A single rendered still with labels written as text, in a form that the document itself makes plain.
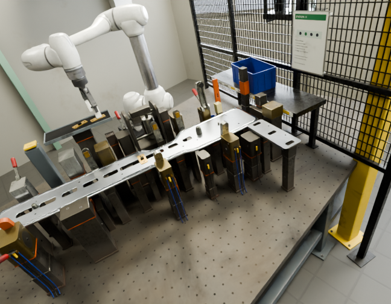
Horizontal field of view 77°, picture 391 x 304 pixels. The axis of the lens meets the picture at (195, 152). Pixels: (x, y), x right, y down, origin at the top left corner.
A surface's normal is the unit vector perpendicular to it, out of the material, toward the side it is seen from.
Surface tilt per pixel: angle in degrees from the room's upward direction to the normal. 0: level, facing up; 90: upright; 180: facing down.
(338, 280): 0
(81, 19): 90
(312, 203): 0
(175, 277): 0
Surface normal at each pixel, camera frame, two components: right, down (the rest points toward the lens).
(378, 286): -0.20, -0.79
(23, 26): 0.67, 0.32
